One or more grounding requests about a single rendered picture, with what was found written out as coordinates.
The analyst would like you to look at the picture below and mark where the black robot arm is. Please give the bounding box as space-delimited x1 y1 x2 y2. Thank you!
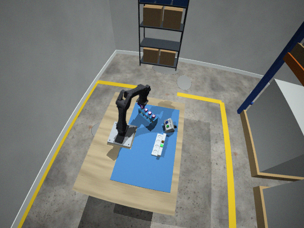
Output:
115 84 151 144

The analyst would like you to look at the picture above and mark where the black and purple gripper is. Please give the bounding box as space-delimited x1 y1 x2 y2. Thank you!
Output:
136 97 148 108

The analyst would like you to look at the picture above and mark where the blue work mat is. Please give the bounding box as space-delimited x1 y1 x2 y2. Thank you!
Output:
110 103 180 193

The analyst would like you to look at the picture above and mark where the white rectangular console with lamps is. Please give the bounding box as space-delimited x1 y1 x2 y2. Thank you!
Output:
152 133 166 157

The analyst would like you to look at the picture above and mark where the grey key panel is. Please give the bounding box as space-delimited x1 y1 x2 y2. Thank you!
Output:
164 118 177 133

